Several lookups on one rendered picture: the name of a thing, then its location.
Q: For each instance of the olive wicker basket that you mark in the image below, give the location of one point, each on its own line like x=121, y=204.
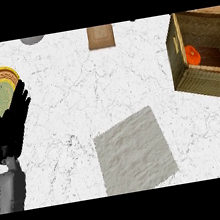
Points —
x=204, y=55

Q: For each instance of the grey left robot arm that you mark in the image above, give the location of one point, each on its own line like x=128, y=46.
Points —
x=8, y=188

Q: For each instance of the small brown wooden box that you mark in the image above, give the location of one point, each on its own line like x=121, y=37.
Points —
x=100, y=36

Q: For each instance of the orange squash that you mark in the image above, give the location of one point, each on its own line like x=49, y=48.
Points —
x=192, y=55

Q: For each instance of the grey textured placemat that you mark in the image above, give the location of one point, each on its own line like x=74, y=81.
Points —
x=134, y=152

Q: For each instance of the grey rounded object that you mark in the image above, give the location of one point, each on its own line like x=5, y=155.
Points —
x=32, y=40

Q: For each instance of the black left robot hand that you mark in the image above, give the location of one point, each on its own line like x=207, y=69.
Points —
x=7, y=122

